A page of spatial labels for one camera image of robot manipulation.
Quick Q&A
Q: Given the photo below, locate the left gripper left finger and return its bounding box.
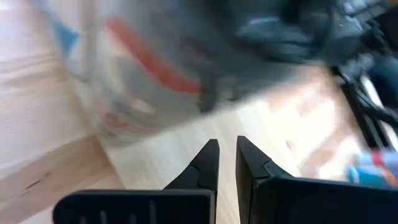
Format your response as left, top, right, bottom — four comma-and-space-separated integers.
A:
52, 138, 221, 224

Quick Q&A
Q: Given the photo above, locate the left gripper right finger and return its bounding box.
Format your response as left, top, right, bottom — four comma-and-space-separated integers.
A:
235, 135, 398, 224

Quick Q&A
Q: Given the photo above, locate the black-topped beverage can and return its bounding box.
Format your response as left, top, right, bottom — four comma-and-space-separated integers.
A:
346, 147, 398, 189

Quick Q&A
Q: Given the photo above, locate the black table rail frame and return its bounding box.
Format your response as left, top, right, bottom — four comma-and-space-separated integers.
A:
329, 63, 398, 149

